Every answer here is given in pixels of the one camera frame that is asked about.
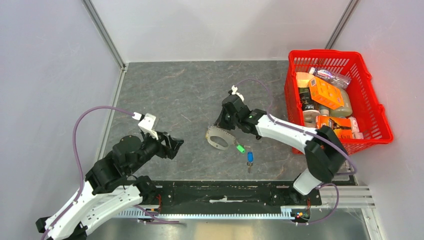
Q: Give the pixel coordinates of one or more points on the beige soap pouch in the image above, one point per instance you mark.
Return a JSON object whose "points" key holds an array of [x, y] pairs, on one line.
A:
{"points": [[343, 111]]}

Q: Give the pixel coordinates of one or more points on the clear plastic bottle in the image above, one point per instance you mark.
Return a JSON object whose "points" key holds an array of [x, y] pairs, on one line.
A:
{"points": [[336, 79]]}

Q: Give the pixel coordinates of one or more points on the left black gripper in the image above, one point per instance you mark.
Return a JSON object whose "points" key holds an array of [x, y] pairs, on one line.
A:
{"points": [[166, 151]]}

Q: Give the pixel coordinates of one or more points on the leopard print wrist strap keyring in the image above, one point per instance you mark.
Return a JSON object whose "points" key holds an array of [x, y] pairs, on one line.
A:
{"points": [[219, 138]]}

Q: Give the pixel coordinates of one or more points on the dark green bottle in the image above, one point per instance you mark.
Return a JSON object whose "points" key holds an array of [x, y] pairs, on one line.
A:
{"points": [[309, 107]]}

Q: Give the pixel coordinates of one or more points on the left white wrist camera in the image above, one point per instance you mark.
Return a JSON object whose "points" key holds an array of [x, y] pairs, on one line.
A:
{"points": [[147, 125]]}

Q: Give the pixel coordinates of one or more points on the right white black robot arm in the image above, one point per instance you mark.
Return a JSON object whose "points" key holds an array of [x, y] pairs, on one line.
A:
{"points": [[323, 150]]}

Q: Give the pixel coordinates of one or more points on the orange carton box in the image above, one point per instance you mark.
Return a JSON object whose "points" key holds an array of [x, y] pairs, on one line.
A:
{"points": [[325, 93]]}

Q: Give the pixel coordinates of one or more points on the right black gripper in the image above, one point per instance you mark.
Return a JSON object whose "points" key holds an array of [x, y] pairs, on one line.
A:
{"points": [[220, 122]]}

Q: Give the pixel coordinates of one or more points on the orange razor package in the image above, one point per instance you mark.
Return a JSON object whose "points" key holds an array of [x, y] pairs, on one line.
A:
{"points": [[342, 127]]}

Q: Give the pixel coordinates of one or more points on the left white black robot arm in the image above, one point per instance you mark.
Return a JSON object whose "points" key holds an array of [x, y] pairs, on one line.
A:
{"points": [[107, 189]]}

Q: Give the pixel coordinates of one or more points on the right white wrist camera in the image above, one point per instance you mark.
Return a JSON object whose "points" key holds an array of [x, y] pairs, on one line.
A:
{"points": [[234, 91]]}

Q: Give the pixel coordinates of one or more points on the green capped key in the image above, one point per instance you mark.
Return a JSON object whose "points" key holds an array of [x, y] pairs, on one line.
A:
{"points": [[240, 148]]}

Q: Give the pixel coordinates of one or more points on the yellow sponge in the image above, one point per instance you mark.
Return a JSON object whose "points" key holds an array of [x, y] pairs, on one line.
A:
{"points": [[303, 79]]}

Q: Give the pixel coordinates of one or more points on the pink white packet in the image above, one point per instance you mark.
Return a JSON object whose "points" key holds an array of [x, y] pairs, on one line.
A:
{"points": [[356, 134]]}

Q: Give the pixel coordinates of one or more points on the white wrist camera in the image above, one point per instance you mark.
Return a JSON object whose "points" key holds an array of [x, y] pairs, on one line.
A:
{"points": [[147, 125], [234, 91]]}

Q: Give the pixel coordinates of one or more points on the black mounting base plate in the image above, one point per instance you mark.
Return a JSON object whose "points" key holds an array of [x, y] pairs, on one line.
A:
{"points": [[228, 197]]}

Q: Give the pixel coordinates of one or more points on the red plastic basket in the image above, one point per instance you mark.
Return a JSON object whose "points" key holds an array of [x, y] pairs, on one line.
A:
{"points": [[369, 113]]}

